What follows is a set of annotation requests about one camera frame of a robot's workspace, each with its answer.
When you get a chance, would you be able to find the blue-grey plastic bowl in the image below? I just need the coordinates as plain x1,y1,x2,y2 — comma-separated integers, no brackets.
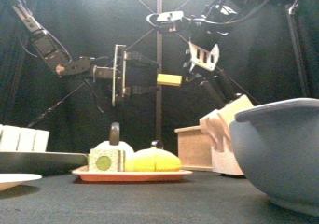
229,97,319,217

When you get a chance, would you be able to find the dark flat tray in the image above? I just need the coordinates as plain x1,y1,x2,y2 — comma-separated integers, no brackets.
0,150,90,176

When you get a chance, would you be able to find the yellow egg sushi block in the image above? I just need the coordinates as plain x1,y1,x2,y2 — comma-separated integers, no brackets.
157,73,183,88

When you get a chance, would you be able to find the light wooden box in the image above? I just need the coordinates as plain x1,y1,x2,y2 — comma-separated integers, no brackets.
174,125,215,173

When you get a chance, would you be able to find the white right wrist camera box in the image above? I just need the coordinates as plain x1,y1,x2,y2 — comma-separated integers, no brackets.
146,10,186,34

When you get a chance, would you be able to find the orange oval plate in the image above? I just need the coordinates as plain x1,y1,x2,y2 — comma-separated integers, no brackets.
70,164,195,183

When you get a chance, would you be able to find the yellow toy lemon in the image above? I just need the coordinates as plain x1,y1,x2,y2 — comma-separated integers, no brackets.
123,139,183,173

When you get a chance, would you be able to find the white plate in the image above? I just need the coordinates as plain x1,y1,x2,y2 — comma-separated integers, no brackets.
0,173,45,192

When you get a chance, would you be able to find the cucumber roll sushi block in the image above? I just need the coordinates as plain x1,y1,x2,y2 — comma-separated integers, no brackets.
87,147,126,173

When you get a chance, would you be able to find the thin vertical frame pole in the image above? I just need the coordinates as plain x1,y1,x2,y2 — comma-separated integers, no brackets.
155,0,165,142

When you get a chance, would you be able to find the white rice ball black loop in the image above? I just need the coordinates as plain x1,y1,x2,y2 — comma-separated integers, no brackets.
94,121,137,161

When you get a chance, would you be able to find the grey metal frame post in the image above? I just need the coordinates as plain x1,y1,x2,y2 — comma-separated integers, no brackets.
286,0,312,99

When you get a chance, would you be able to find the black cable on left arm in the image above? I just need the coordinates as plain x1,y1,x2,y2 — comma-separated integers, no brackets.
82,77,106,114

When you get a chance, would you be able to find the pale wooden utensil stand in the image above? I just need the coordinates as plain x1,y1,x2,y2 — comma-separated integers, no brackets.
198,93,256,176

